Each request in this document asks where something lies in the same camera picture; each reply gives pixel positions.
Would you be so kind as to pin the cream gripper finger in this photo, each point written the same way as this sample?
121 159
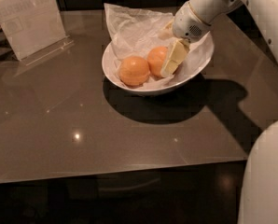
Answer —
166 32
177 52

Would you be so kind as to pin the white paper liner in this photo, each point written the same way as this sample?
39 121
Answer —
136 31

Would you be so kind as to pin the orange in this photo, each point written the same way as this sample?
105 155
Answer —
155 59
134 71

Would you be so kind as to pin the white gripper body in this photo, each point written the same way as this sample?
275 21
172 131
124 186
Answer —
187 22

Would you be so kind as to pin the white oval bowl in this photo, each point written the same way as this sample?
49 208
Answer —
198 56

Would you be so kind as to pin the clear acrylic sign holder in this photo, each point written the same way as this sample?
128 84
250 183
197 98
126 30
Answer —
33 28

